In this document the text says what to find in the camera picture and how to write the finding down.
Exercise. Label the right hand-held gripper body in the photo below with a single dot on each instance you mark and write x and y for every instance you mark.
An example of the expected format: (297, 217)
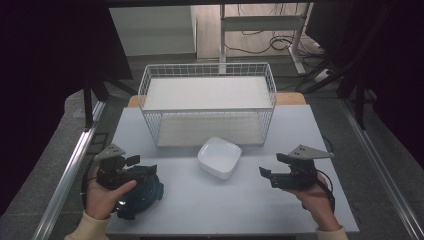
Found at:
(298, 175)

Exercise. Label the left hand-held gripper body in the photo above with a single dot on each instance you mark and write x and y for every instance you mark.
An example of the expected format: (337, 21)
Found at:
(111, 173)

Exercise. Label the dark blue round bowl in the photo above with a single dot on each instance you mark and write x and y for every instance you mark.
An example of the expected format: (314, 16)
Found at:
(146, 193)

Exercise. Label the white square bowl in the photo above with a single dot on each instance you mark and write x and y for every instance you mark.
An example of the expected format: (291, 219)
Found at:
(220, 156)

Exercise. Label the person's left hand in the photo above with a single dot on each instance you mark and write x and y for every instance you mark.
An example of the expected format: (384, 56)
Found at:
(100, 200)

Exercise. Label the person's right hand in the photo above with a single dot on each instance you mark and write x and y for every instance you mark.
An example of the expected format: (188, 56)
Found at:
(315, 203)

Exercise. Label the wooden board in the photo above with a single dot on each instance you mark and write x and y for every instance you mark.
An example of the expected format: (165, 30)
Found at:
(290, 99)

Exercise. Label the black metal stand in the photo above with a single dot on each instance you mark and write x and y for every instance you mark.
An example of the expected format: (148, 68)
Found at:
(88, 106)
(360, 100)

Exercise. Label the white power strip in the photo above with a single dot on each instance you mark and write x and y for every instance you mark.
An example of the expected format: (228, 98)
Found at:
(321, 76)

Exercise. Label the aluminium rail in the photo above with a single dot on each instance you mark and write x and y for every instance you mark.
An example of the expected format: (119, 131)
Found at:
(383, 166)
(66, 173)

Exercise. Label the white metal desk frame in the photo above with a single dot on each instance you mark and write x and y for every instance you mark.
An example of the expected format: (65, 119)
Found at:
(263, 23)

